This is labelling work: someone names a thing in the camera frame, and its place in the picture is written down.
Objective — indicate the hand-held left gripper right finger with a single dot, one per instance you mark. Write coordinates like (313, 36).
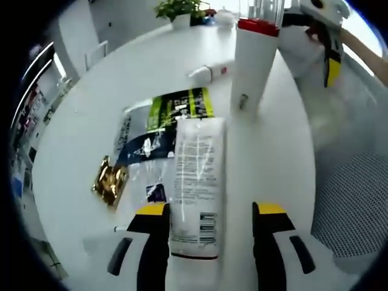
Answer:
(272, 257)

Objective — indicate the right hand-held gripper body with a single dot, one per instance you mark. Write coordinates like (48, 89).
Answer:
(330, 9)

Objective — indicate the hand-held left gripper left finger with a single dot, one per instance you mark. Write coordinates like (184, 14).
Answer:
(151, 242)

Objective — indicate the white skincare bottle red collar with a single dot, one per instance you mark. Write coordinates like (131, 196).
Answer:
(251, 66)

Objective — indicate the clear skincare sachet dark print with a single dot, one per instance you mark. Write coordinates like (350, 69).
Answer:
(142, 179)

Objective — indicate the gold skincare sachet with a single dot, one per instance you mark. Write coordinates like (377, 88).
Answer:
(109, 182)

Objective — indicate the white skincare tube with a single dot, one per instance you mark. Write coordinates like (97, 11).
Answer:
(197, 169)

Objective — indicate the frosted skincare bottle red label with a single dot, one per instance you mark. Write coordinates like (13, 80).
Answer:
(212, 72)

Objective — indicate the silver blue skincare sachet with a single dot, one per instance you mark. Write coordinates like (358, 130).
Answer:
(136, 145)

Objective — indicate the green black skincare sachet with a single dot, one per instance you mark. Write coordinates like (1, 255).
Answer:
(182, 106)

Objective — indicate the blue storage bin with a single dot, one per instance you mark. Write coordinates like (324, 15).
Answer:
(17, 186)

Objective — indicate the grey mesh office chair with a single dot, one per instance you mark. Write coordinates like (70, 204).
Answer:
(348, 197)

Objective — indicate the small black box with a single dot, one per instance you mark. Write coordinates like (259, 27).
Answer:
(197, 19)

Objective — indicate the green potted plant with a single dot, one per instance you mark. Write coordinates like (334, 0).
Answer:
(182, 21)

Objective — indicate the white chair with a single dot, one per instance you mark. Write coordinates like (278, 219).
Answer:
(97, 54)

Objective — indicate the white square column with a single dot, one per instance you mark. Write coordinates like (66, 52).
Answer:
(78, 36)

